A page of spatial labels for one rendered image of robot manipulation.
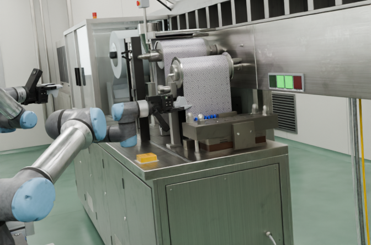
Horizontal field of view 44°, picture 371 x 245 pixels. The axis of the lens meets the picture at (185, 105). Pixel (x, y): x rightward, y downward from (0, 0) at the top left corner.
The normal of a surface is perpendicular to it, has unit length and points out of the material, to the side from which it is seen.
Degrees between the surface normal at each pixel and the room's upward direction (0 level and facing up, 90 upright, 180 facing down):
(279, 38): 90
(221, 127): 90
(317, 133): 90
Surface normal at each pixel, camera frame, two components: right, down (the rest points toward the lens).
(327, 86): -0.93, 0.12
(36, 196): 0.92, 0.01
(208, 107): 0.36, 0.07
